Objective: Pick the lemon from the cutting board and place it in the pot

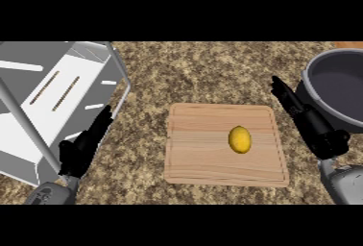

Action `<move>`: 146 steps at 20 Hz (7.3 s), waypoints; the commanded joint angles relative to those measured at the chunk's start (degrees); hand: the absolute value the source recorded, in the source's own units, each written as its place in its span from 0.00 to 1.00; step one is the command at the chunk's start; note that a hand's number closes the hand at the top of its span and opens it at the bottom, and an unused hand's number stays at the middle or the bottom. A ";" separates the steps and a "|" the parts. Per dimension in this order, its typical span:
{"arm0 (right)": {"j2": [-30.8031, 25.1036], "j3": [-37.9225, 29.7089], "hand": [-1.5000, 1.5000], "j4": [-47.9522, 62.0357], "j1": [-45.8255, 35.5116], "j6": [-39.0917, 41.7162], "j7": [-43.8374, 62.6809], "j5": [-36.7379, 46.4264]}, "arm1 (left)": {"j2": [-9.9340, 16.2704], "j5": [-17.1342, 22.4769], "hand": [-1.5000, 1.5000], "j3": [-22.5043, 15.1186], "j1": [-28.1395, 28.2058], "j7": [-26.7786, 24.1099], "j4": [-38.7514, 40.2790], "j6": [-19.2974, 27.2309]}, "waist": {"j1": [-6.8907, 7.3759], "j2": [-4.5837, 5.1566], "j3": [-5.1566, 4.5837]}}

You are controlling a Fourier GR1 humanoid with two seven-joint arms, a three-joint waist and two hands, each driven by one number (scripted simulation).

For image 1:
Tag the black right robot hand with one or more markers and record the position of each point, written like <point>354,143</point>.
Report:
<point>313,127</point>

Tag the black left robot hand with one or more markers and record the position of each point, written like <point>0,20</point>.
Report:
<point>82,145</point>

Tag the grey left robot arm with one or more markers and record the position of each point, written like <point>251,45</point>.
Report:
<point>53,191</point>

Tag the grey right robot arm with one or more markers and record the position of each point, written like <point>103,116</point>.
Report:
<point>342,182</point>

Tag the grey metal pot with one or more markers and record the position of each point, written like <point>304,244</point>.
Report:
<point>336,86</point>

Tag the yellow lemon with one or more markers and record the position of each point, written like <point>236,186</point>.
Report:
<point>239,139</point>

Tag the wooden cutting board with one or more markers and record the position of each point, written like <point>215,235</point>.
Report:
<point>224,144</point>

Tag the white metal dish rack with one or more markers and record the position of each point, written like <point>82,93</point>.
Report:
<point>52,102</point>

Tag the orange wooden object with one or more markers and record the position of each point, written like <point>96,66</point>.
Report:
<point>350,44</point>

